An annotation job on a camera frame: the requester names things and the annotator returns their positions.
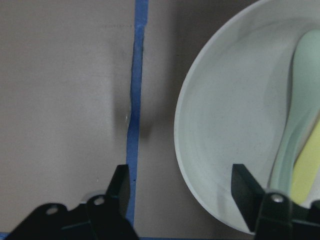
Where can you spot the yellow plastic fork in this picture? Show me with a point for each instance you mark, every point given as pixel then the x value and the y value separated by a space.
pixel 306 167

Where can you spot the light green plastic spoon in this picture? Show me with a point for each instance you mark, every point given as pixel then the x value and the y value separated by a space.
pixel 303 110

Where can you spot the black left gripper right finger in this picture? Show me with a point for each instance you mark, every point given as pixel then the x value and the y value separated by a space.
pixel 271 215

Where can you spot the beige round plate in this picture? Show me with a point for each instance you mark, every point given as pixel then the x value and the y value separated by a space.
pixel 234 101

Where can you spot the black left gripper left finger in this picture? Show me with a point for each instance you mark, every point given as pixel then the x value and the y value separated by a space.
pixel 101 217

